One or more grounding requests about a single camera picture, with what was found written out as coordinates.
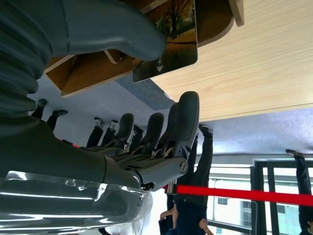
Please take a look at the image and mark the bystander person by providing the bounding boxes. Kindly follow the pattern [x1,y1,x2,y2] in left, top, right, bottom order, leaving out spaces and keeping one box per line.
[128,124,145,153]
[158,124,213,235]
[285,149,313,235]
[31,98,69,132]
[86,117,119,148]

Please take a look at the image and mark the brown wooden card holder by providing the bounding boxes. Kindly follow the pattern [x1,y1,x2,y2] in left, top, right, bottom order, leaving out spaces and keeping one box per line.
[44,0,245,98]

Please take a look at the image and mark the short red barrier belt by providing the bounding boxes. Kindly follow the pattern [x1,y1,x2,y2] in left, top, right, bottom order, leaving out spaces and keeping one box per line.
[58,139,81,149]

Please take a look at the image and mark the long red barrier belt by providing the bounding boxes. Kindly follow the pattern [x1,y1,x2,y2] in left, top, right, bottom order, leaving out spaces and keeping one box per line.
[176,185,313,207]

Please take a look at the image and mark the chrome stanchion post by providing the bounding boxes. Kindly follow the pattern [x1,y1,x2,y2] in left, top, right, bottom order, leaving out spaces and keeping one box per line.
[166,181,178,195]

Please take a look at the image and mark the dark window frame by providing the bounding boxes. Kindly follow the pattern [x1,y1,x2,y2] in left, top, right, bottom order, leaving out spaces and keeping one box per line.
[252,158,313,235]

